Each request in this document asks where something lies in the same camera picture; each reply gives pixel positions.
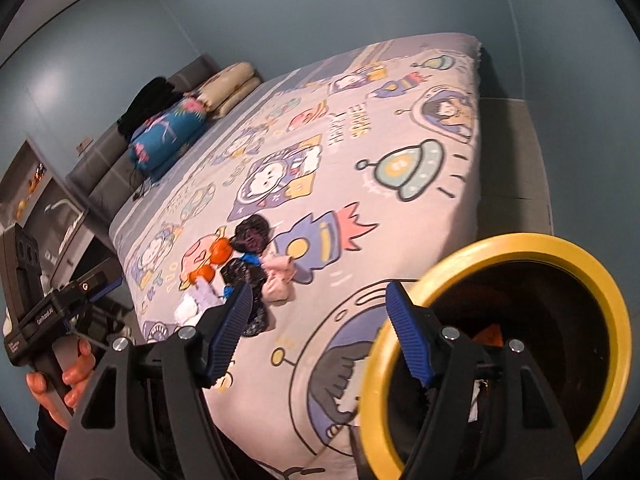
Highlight beige pillow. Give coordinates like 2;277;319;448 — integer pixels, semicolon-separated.
197;62;258;103
207;79;264;120

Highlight blue floral pillow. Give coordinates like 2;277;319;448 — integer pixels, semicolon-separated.
127;97;208;182

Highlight yellow-rimmed black bin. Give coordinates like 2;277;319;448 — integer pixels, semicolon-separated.
357;232;626;480

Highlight person's left forearm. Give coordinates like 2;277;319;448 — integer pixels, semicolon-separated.
32;402;72;466

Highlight person's left hand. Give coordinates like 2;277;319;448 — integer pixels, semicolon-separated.
26;340;96;429

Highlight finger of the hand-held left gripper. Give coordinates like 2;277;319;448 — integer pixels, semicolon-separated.
52;261;124;311

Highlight white sock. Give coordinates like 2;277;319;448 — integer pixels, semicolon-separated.
172;292;207;327

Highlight grey padded headboard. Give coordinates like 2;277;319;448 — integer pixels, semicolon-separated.
65;55;226;223

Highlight black cloth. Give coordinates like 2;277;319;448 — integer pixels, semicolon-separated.
117;77;187;137

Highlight shiny black plastic bag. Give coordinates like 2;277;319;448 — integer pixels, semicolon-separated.
241;294;272;337

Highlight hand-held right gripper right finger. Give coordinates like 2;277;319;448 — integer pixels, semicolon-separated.
385;280;583;480

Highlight orange wrapper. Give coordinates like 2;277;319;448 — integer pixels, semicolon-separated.
472;324;503;348

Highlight pale lavender plastic bag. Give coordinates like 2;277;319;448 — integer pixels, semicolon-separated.
192;280;227;307

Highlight grey shelf unit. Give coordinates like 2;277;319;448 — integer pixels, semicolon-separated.
0;139;92;273

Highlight black patterned sock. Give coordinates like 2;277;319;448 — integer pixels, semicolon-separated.
221;260;267;297

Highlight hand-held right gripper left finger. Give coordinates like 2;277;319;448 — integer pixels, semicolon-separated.
55;280;253;480

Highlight black cable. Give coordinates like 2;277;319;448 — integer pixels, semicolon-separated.
127;170;157;202

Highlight pink sock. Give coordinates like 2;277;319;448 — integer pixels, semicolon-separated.
261;254;302;304

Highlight bed with cartoon sheet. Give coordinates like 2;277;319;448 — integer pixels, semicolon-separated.
109;32;485;480

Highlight blue sock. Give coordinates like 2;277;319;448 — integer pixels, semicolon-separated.
224;254;262;297

